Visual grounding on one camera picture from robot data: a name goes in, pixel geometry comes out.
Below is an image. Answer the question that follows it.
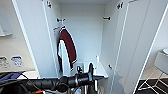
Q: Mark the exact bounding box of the black wardrobe hook peg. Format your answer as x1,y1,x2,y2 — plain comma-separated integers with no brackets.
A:
56,17,66,23
102,15,112,21

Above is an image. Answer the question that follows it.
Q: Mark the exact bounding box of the white wardrobe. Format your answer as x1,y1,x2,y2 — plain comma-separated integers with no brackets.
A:
41,0,131,94

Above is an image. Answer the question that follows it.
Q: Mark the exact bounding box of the white clothes hanger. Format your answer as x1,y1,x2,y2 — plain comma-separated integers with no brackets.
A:
95,54,101,72

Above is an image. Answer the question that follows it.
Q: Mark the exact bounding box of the white wall board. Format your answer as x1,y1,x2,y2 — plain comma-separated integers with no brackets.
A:
0,9,15,38

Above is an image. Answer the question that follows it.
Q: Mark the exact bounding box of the white inner drawer unit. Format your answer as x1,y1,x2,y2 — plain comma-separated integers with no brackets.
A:
73,59,110,82

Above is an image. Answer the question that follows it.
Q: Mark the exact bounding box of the maroon garment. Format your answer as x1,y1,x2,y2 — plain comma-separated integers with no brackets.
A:
56,26,78,73

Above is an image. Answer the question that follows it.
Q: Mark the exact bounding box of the small dark wardrobe hinge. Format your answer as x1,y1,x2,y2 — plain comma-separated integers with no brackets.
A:
46,1,54,10
116,1,125,10
106,62,114,71

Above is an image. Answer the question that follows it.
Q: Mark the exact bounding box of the white drying rack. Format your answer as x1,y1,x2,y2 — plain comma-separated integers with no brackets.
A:
137,77,168,94

